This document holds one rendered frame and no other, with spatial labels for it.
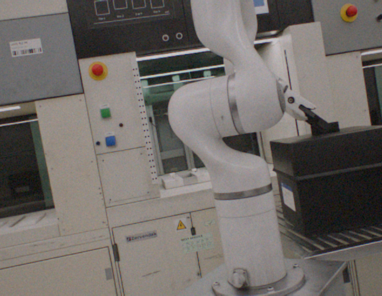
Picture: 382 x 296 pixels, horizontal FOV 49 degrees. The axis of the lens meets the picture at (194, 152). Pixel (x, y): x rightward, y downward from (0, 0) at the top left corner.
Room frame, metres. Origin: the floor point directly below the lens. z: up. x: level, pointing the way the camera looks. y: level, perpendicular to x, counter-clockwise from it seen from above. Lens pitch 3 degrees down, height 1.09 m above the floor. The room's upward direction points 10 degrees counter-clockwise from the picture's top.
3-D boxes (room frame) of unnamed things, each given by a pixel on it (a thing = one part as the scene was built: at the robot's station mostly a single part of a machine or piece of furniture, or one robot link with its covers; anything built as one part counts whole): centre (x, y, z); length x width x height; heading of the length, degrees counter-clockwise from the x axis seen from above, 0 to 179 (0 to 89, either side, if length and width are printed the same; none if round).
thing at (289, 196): (1.24, -0.39, 0.85); 0.28 x 0.28 x 0.17; 0
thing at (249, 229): (0.85, -0.08, 0.85); 0.19 x 0.19 x 0.18
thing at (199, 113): (0.86, -0.05, 1.07); 0.19 x 0.12 x 0.24; 72
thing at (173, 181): (1.83, 0.05, 0.89); 0.22 x 0.21 x 0.04; 8
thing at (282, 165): (1.24, -0.39, 0.98); 0.29 x 0.29 x 0.13; 0
